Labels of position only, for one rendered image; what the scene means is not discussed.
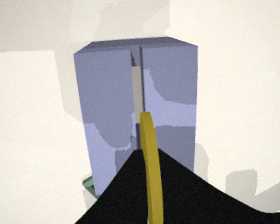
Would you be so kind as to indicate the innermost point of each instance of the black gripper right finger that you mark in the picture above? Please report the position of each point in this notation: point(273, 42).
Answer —
point(188, 199)

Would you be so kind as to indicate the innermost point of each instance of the grey box with narrow slot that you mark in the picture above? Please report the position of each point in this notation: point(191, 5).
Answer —
point(169, 81)

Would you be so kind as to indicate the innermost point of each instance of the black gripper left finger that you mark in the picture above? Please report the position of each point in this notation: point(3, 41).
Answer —
point(125, 201)

